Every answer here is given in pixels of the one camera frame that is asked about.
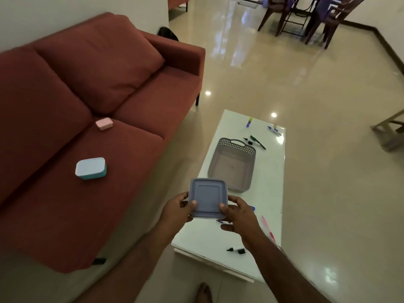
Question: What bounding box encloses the person's right hand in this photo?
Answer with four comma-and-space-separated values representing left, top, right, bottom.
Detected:
219, 195, 266, 251

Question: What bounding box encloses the person's left hand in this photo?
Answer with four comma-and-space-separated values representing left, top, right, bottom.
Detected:
157, 192, 198, 239

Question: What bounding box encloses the person's left forearm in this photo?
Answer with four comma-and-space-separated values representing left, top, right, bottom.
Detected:
73, 226, 178, 303

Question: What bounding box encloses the person's right forearm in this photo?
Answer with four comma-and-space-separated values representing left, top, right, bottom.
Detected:
245, 236, 332, 303

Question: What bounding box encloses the grey perforated plastic basket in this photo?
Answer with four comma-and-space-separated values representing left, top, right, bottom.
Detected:
207, 138, 256, 193

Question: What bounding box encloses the pink pen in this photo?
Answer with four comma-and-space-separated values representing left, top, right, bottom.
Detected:
261, 215, 276, 243

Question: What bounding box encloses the white low coffee table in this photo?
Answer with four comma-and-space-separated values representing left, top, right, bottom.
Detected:
171, 109, 287, 283

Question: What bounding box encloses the person's foot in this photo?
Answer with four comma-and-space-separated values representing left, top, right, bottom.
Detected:
195, 282, 213, 303

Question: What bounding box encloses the teal box with white lid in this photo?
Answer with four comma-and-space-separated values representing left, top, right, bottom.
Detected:
75, 157, 107, 180

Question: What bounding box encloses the red-brown fabric sofa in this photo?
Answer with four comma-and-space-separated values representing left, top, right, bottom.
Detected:
0, 12, 206, 274

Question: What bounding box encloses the small pink lidded box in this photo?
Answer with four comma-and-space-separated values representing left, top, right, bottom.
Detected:
96, 117, 114, 131

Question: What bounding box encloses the red-brown sofa back cushion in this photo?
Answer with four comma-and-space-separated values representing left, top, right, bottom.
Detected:
32, 13, 166, 116
0, 47, 93, 205

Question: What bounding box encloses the black bag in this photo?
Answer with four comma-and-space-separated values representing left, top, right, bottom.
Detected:
157, 26, 179, 42

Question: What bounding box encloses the light wooden stool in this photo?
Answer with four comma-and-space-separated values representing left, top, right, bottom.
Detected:
371, 109, 404, 152

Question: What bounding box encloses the red-brown armchair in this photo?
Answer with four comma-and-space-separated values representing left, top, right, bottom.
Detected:
167, 0, 190, 12

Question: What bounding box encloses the dark wooden chair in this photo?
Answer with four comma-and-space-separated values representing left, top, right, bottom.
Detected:
257, 0, 302, 37
304, 0, 369, 50

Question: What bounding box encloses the purple cloth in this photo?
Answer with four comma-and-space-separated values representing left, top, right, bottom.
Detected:
311, 0, 333, 22

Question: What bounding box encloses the black metal frame table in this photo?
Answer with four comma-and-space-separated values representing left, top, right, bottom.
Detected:
280, 0, 320, 37

